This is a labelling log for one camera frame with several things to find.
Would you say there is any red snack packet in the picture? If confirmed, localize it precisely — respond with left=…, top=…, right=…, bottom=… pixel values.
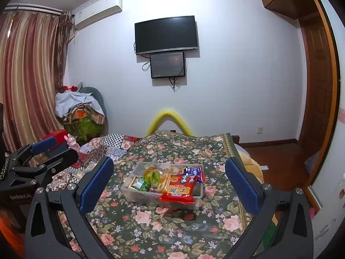
left=158, top=174, right=206, bottom=204

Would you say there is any green snack packet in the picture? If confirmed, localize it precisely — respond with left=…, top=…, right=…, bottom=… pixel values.
left=129, top=176, right=150, bottom=193

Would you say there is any black wall television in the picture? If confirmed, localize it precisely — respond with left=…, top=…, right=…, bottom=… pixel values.
left=134, top=15, right=200, bottom=56

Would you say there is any grey cloth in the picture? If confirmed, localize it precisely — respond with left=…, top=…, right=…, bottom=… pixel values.
left=304, top=150, right=322, bottom=174

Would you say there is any pile of clothes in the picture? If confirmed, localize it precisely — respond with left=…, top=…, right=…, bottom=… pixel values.
left=55, top=90, right=106, bottom=126

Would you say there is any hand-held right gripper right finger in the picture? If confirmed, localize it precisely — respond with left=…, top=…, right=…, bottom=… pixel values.
left=224, top=156, right=315, bottom=259

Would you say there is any curtain rail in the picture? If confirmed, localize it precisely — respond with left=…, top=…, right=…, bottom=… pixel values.
left=4, top=3, right=64, bottom=16

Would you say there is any pink plush toy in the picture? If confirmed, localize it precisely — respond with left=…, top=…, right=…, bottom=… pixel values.
left=64, top=134, right=81, bottom=152

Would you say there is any clear plastic container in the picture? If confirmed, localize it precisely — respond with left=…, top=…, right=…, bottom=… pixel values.
left=120, top=161, right=205, bottom=210

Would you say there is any grey chair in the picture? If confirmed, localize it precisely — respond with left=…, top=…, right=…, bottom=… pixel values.
left=79, top=87, right=110, bottom=137

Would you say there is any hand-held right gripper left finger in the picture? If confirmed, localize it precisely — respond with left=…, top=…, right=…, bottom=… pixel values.
left=24, top=156, right=115, bottom=259

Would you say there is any beige blanket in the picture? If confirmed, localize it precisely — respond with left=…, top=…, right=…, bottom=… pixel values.
left=237, top=142, right=265, bottom=184

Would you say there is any patchwork quilt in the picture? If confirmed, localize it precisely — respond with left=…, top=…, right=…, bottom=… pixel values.
left=47, top=133, right=141, bottom=193

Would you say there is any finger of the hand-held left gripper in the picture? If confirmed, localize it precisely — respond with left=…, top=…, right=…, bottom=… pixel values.
left=11, top=147, right=79, bottom=187
left=8, top=136, right=58, bottom=168

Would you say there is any white air conditioner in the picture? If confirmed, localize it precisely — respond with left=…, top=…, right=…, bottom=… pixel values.
left=73, top=0, right=123, bottom=30

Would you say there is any striped curtain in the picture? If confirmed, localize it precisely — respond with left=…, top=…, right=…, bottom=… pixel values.
left=0, top=11, right=75, bottom=155

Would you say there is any small black monitor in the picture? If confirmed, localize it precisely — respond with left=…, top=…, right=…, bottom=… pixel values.
left=150, top=51, right=187, bottom=79

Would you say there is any yellow foam tube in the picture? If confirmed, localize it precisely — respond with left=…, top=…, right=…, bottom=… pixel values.
left=145, top=109, right=193, bottom=136

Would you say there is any floral blanket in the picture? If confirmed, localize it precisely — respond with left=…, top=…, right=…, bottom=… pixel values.
left=57, top=132, right=268, bottom=259

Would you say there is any wooden door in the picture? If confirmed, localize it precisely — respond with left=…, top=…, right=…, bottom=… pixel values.
left=297, top=18, right=335, bottom=164

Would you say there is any blue snack packet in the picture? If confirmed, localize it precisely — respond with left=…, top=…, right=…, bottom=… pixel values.
left=183, top=166, right=204, bottom=184

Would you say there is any green-edged clear snack bag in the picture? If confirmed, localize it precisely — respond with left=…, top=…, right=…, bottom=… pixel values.
left=143, top=167, right=163, bottom=187

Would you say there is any red box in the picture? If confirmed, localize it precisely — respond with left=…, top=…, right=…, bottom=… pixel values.
left=40, top=129, right=69, bottom=144

